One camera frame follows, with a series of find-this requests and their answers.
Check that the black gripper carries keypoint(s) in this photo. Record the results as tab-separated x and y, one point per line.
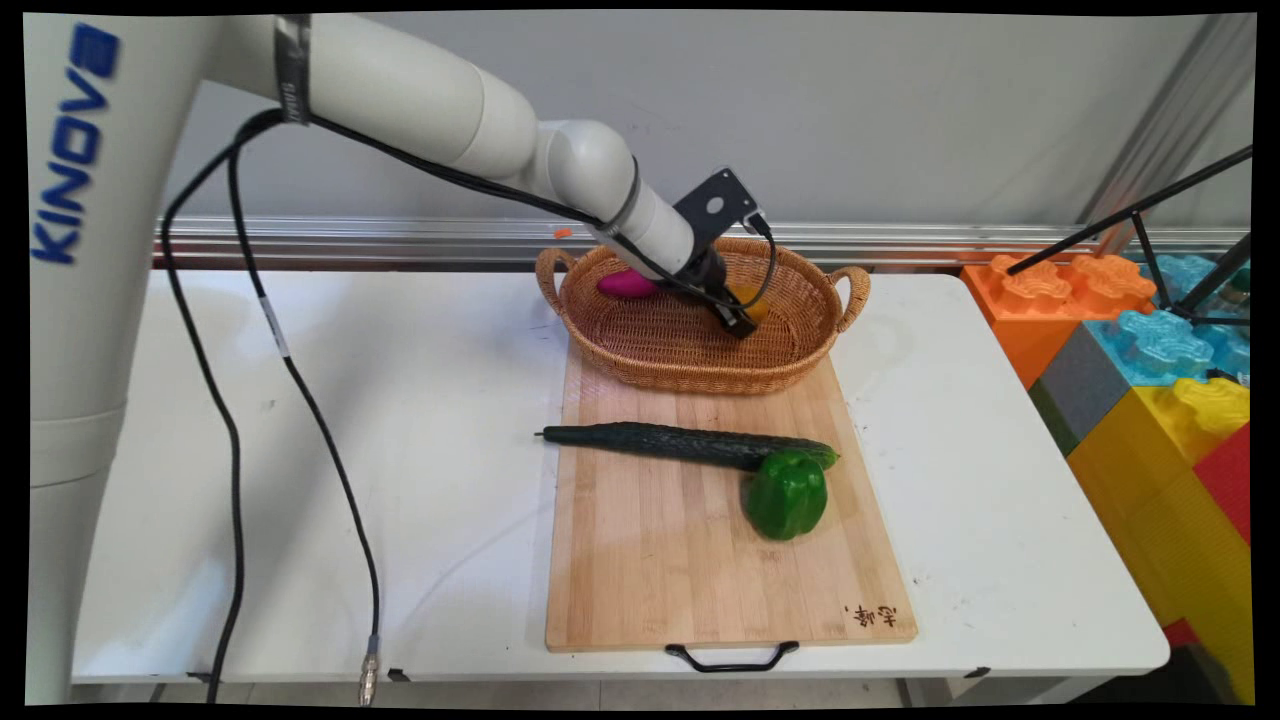
706	272

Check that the orange-brown potato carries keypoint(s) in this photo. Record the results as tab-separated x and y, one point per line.
752	302

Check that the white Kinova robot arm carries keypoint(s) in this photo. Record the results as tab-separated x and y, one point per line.
330	100

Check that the woven wicker basket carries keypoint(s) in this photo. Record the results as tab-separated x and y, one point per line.
700	335

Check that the purple sweet potato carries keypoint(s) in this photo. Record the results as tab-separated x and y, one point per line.
626	284

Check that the dark green cucumber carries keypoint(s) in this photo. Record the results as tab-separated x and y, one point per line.
680	443

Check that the green bell pepper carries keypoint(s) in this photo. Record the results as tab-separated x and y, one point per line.
787	496

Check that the bamboo cutting board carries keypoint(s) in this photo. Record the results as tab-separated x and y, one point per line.
720	560

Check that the orange foam block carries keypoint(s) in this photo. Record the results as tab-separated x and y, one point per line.
1040	310

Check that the grey foam block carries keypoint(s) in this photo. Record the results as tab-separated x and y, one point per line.
1080	385

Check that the black tripod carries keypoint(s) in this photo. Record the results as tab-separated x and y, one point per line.
1150	215

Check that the blue foam block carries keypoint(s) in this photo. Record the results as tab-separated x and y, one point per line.
1170	345

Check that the red foam block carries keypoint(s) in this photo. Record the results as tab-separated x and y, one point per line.
1228	485

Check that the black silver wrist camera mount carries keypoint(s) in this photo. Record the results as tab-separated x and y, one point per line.
715	205

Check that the aluminium wall rail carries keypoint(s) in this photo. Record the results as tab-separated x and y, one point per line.
900	240

